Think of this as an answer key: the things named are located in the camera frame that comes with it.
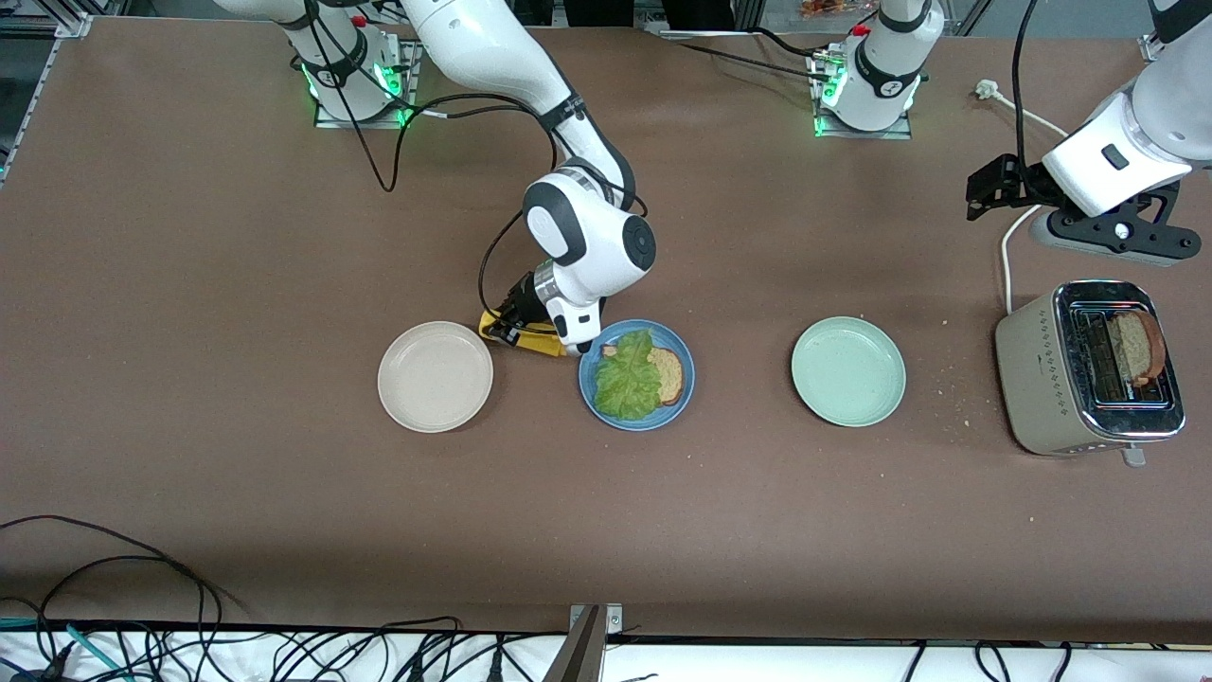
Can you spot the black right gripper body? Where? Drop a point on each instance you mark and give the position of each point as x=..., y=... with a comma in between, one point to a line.
x=523, y=299

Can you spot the yellow mustard squeeze bottle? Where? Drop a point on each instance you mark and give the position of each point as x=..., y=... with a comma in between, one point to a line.
x=549, y=343

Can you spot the green lettuce leaf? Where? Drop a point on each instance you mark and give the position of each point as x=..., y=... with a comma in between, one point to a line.
x=625, y=384

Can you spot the brown toast slice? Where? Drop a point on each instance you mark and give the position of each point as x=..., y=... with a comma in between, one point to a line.
x=1136, y=346
x=670, y=374

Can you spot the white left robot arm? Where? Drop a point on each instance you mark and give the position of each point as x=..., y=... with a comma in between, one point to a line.
x=1127, y=156

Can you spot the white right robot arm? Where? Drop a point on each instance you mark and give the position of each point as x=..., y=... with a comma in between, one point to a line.
x=587, y=237

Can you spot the beige round plate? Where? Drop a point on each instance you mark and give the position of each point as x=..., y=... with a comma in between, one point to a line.
x=436, y=377

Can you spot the blue round plate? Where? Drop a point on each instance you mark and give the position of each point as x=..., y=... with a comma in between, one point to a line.
x=597, y=355

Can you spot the mint green round plate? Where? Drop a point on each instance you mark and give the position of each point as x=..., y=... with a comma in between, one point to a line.
x=848, y=371

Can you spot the beige chrome toaster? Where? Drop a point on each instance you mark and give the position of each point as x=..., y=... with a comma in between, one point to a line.
x=1037, y=379

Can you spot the orange snack packet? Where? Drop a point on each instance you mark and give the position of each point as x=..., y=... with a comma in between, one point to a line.
x=824, y=8

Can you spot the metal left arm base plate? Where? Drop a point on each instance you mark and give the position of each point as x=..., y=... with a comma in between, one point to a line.
x=866, y=134

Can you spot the aluminium frame rail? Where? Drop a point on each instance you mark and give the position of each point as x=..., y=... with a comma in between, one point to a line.
x=1150, y=47
x=28, y=95

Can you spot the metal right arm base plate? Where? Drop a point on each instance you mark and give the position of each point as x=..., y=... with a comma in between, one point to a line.
x=402, y=90

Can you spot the metal table edge bracket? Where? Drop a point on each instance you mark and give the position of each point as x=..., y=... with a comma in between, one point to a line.
x=579, y=654

